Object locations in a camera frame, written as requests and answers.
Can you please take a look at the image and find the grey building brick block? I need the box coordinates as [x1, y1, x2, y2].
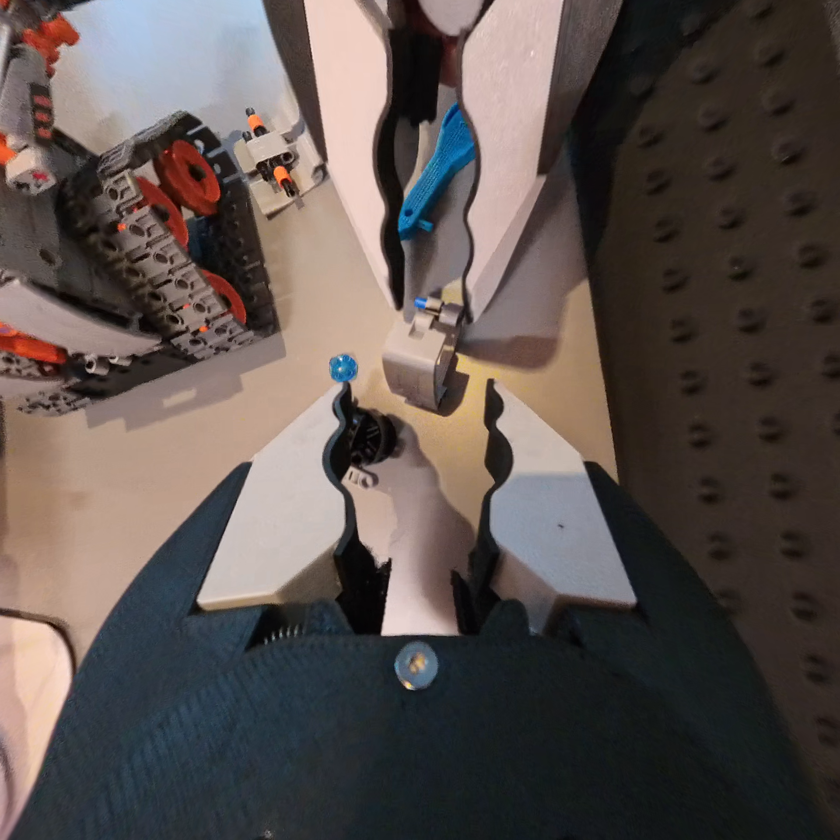
[381, 296, 464, 409]

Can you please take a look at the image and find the black perforated board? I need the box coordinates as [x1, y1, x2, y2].
[571, 0, 840, 815]

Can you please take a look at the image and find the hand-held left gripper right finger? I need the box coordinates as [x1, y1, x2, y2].
[470, 380, 641, 619]

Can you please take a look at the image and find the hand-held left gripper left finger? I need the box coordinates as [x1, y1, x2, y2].
[197, 389, 363, 619]

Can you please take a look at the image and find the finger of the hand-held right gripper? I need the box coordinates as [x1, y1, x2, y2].
[457, 0, 623, 322]
[305, 0, 410, 312]

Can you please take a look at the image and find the grey orange tracked toy robot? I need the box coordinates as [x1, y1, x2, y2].
[0, 0, 279, 418]

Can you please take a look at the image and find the small black wheel assembly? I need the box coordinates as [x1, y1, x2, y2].
[339, 407, 406, 490]

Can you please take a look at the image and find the blue plastic separator tool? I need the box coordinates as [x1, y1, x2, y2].
[398, 105, 477, 238]

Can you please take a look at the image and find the small grey orange connector assembly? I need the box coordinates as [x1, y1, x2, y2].
[234, 108, 328, 219]

